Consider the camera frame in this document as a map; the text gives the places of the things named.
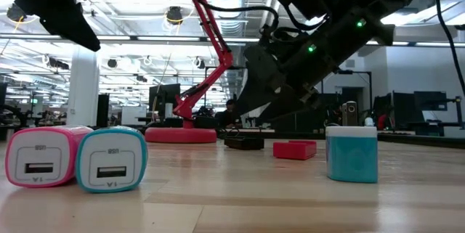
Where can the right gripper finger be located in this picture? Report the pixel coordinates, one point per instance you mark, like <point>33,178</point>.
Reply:
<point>287,107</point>
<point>254,95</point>

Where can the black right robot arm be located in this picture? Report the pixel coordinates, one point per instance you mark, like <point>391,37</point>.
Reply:
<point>345,40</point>

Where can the pink and white USB charger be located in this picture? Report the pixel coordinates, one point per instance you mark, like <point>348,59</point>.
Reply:
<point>43,157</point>

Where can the white box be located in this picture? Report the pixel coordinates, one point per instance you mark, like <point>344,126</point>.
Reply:
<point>133,115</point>

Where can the red box with window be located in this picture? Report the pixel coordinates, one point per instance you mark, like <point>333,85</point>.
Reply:
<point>292,150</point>

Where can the teal and white USB charger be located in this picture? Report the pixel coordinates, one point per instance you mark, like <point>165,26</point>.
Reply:
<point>110,160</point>

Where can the white and light-blue charger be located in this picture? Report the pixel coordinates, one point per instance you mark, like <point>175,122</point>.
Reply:
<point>351,157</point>

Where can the black ceiling speaker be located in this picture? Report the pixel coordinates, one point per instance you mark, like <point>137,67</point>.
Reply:
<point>174,14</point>

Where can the black background monitor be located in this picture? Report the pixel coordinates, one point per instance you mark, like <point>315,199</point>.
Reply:
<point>165,97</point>

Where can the black aluminium table frame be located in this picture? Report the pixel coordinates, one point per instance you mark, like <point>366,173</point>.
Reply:
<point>417,140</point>

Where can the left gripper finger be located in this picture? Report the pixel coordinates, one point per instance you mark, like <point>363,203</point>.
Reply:
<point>76,26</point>

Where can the white pillar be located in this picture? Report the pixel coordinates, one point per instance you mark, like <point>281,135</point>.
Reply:
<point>83,88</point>

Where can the black box with window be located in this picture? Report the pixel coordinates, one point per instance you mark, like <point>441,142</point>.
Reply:
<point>244,143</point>

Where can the red desk lamp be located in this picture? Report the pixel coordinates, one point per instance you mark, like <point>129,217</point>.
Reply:
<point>181,135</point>

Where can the person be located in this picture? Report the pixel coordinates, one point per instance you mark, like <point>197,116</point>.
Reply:
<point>227,113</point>

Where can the grey cylindrical device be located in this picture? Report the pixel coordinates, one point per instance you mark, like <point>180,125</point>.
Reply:
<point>349,113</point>

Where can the small red container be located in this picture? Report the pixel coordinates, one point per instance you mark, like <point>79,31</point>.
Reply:
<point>382,121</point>

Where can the white bottle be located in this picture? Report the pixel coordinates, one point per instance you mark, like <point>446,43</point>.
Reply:
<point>369,122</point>

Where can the black tall cabinet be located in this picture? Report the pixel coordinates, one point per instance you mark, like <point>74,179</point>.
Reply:
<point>102,109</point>

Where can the black metal stand frame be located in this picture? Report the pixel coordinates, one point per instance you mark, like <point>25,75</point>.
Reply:
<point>370,80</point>

